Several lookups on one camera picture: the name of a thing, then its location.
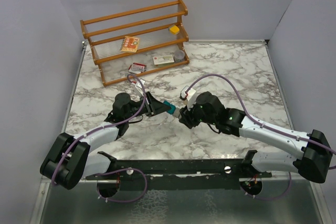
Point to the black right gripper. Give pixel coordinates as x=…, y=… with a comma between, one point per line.
x=187, y=116

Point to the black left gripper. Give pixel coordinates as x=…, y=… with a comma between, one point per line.
x=154, y=106

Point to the teal pill organizer box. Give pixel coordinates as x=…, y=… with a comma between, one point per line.
x=172, y=107

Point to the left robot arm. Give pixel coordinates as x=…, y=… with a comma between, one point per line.
x=67, y=160

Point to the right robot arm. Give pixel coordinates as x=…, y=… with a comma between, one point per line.
x=307, y=154

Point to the red white staples box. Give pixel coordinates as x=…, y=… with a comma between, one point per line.
x=137, y=68

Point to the green white cardboard box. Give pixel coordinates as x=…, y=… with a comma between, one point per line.
x=161, y=61

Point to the orange spiral notebook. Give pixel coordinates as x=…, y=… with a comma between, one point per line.
x=130, y=44

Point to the wooden three-tier shelf rack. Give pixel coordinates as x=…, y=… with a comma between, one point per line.
x=153, y=32

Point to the yellow block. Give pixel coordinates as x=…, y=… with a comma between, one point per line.
x=174, y=30

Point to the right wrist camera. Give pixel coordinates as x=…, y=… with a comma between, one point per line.
x=188, y=96

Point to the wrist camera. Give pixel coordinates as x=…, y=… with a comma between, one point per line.
x=137, y=86
x=188, y=96

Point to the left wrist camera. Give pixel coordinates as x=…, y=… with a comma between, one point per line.
x=137, y=86

